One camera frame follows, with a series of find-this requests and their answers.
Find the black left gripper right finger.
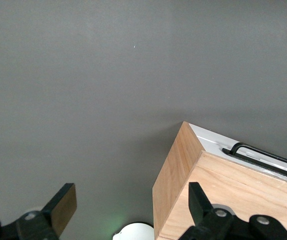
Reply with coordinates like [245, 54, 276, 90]
[182, 181, 287, 240]

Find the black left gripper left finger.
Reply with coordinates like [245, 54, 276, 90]
[0, 182, 78, 240]

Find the wooden drawer with white front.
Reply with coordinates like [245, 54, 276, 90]
[184, 121, 287, 188]

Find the black drawer handle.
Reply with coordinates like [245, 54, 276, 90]
[221, 142, 287, 182]

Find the wooden drawer cabinet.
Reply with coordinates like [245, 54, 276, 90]
[152, 121, 287, 240]

